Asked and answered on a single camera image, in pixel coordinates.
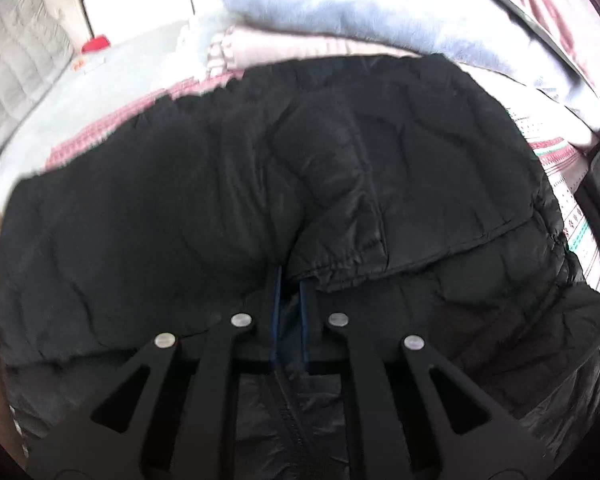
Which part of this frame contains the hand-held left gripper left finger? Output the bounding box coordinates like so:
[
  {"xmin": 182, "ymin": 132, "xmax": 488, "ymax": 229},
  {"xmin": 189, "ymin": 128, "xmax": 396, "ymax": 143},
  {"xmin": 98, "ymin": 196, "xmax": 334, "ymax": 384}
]
[{"xmin": 27, "ymin": 265, "xmax": 286, "ymax": 480}]

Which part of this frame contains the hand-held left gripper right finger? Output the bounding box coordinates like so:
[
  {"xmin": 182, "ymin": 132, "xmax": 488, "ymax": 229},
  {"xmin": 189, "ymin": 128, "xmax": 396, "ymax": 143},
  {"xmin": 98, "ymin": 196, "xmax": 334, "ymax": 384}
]
[{"xmin": 297, "ymin": 280, "xmax": 556, "ymax": 480}]

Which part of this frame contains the black puffer jacket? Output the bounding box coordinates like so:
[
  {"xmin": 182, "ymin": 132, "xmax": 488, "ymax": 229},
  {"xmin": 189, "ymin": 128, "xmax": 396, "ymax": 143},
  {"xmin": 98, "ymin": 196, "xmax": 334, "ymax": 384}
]
[{"xmin": 0, "ymin": 54, "xmax": 600, "ymax": 480}]

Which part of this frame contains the patterned red green bedsheet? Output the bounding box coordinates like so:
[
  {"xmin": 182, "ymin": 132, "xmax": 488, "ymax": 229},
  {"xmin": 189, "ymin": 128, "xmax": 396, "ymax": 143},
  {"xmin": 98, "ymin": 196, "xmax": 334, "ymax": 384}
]
[{"xmin": 45, "ymin": 67, "xmax": 600, "ymax": 311}]

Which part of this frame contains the pale pink folded blanket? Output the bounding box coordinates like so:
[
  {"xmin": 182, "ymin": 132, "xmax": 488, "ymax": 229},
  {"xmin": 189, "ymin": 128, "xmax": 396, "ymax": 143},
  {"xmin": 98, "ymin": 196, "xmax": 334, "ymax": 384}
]
[{"xmin": 205, "ymin": 25, "xmax": 411, "ymax": 77}]

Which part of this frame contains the light blue blanket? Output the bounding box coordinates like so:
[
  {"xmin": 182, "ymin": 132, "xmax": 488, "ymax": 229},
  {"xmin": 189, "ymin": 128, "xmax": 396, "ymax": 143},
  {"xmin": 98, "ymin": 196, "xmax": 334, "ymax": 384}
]
[{"xmin": 219, "ymin": 0, "xmax": 600, "ymax": 128}]

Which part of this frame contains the grey quilted cushion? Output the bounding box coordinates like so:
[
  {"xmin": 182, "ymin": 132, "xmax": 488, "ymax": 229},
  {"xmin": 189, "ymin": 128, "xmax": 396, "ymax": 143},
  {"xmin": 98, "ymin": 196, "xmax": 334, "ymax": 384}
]
[{"xmin": 0, "ymin": 0, "xmax": 77, "ymax": 153}]

